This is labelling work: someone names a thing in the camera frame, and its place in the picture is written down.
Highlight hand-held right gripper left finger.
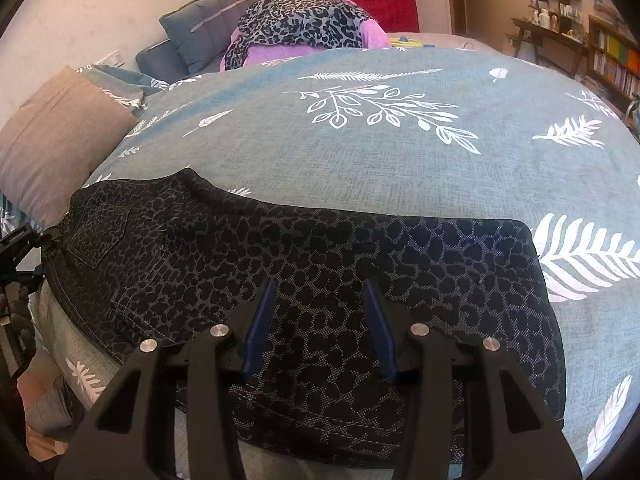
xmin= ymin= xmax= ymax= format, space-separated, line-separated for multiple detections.
xmin=52 ymin=277 xmax=278 ymax=480

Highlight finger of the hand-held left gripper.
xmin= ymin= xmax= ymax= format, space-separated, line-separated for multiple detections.
xmin=0 ymin=226 xmax=58 ymax=266
xmin=0 ymin=267 xmax=48 ymax=295

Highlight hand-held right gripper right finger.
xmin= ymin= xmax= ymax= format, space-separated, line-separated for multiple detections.
xmin=362 ymin=277 xmax=583 ymax=480

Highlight dark leopard print pants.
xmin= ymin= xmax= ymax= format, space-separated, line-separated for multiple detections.
xmin=42 ymin=167 xmax=568 ymax=466

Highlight beige pillow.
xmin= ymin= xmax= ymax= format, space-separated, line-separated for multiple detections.
xmin=0 ymin=65 xmax=138 ymax=228

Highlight teal leaf print blanket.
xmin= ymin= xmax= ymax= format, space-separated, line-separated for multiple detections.
xmin=30 ymin=47 xmax=640 ymax=480

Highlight teal leaf print pillow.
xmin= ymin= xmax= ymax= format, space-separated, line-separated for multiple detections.
xmin=75 ymin=62 xmax=171 ymax=111

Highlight grey padded headboard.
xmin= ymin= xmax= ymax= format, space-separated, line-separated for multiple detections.
xmin=136 ymin=0 xmax=273 ymax=81

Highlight grey bed sheet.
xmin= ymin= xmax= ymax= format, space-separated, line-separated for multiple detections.
xmin=382 ymin=31 xmax=501 ymax=53

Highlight grey leopard print cloth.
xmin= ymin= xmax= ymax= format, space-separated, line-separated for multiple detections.
xmin=227 ymin=0 xmax=363 ymax=63

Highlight dark wooden desk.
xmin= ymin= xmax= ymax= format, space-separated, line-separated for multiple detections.
xmin=505 ymin=17 xmax=588 ymax=78

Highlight wooden bookshelf with books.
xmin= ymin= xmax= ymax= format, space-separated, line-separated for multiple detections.
xmin=587 ymin=0 xmax=640 ymax=106

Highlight small wooden shelf rack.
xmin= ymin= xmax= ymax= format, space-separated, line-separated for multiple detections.
xmin=527 ymin=0 xmax=583 ymax=38

